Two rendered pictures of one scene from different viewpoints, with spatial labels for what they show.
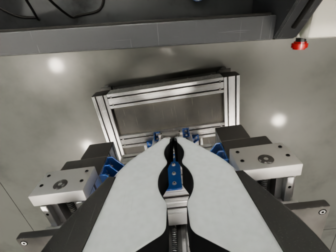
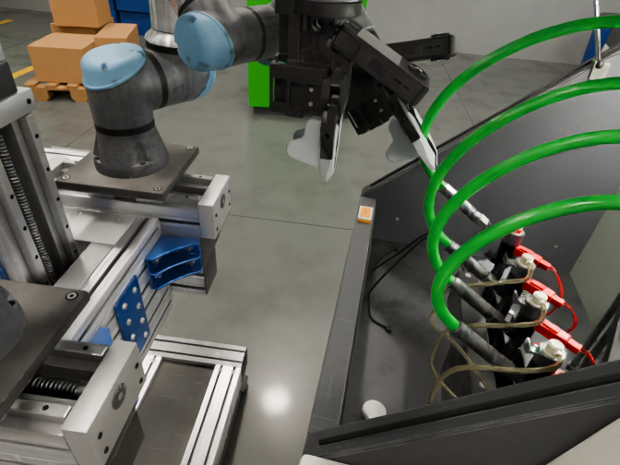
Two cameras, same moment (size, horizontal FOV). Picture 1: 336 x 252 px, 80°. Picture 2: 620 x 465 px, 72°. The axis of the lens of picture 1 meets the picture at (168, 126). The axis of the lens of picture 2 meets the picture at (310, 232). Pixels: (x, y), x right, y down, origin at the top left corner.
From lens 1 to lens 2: 0.51 m
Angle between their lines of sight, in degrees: 53
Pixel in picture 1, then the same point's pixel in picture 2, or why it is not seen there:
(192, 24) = (347, 349)
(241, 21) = (339, 396)
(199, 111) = not seen: outside the picture
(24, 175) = not seen: hidden behind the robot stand
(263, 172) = (111, 371)
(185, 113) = not seen: outside the picture
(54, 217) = (192, 179)
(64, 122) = (219, 310)
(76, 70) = (285, 360)
